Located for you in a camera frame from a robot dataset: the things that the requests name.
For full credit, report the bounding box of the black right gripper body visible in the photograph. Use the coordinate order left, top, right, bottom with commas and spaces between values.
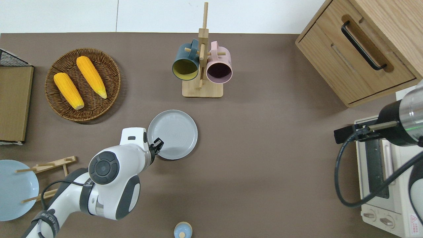
377, 99, 422, 146

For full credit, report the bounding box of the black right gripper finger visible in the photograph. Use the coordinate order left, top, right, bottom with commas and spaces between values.
334, 125, 364, 144

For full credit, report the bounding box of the gray plate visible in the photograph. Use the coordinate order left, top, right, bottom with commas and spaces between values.
147, 110, 198, 160

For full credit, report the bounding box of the wooden plate rack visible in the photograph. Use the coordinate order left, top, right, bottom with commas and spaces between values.
15, 156, 77, 203

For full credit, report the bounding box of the light blue plate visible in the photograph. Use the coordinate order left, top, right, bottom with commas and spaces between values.
0, 160, 39, 221

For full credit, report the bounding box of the brown wicker basket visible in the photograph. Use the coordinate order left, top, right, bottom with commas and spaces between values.
45, 48, 121, 122

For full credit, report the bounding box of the white toaster oven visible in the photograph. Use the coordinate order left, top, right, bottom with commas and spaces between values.
354, 116, 423, 238

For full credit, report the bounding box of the wooden mug rack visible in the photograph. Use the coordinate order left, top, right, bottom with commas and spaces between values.
182, 2, 226, 98

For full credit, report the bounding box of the wooden cabinet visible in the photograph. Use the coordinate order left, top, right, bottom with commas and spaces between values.
295, 0, 423, 108

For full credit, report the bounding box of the brown table mat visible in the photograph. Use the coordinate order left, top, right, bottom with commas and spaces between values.
0, 32, 423, 238

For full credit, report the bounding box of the teal mug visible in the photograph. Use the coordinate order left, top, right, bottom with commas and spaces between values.
172, 39, 200, 81

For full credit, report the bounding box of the blue service bell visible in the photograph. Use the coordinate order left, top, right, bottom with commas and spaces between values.
174, 222, 193, 238

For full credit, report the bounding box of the yellow corn cob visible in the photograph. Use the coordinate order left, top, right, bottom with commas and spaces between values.
76, 56, 107, 99
54, 72, 85, 110

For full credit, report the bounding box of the pink mug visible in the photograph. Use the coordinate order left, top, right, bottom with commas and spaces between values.
206, 41, 233, 84

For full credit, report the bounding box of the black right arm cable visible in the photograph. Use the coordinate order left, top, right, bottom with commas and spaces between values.
334, 131, 423, 208

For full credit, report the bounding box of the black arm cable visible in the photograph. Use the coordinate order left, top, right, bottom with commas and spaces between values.
40, 180, 86, 212
334, 131, 423, 208

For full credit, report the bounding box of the black cabinet handle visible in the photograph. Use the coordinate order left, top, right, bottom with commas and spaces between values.
341, 20, 387, 71

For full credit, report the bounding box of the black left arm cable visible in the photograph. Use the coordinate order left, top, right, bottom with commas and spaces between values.
40, 180, 86, 212

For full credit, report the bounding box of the wire grid wooden shelf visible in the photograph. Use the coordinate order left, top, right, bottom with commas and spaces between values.
0, 49, 34, 145

